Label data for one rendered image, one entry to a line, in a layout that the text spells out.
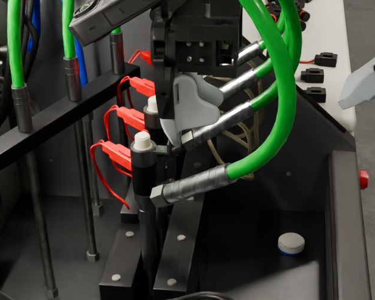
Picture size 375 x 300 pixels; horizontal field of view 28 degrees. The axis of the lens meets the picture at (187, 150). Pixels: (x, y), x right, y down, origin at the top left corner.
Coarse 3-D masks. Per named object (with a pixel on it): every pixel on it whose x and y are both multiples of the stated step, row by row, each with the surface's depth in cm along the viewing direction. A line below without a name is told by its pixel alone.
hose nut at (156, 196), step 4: (152, 188) 71; (156, 188) 70; (160, 188) 70; (152, 192) 70; (156, 192) 70; (160, 192) 69; (152, 196) 70; (156, 196) 70; (160, 196) 69; (152, 200) 70; (156, 200) 70; (160, 200) 69; (164, 200) 69; (156, 204) 70; (160, 204) 70; (164, 204) 69; (168, 204) 70; (172, 204) 70
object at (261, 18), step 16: (240, 0) 55; (256, 0) 55; (256, 16) 55; (272, 32) 55; (272, 48) 56; (288, 64) 56; (288, 80) 57; (288, 96) 57; (288, 112) 58; (288, 128) 59; (272, 144) 60; (240, 160) 63; (256, 160) 62; (240, 176) 64
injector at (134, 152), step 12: (132, 144) 79; (132, 156) 79; (144, 156) 78; (156, 156) 80; (132, 168) 80; (144, 168) 79; (156, 168) 80; (132, 180) 81; (144, 180) 80; (156, 180) 81; (168, 180) 81; (144, 192) 81; (144, 204) 82; (144, 216) 83; (156, 216) 84; (144, 228) 84; (144, 240) 85; (156, 240) 86; (144, 252) 86; (156, 252) 87; (144, 264) 87; (156, 264) 88; (144, 276) 89; (144, 288) 90
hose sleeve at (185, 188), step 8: (216, 168) 65; (224, 168) 64; (192, 176) 67; (200, 176) 66; (208, 176) 65; (216, 176) 65; (224, 176) 64; (168, 184) 69; (176, 184) 68; (184, 184) 67; (192, 184) 67; (200, 184) 66; (208, 184) 65; (216, 184) 65; (224, 184) 65; (168, 192) 69; (176, 192) 68; (184, 192) 67; (192, 192) 67; (200, 192) 67; (168, 200) 69; (176, 200) 69
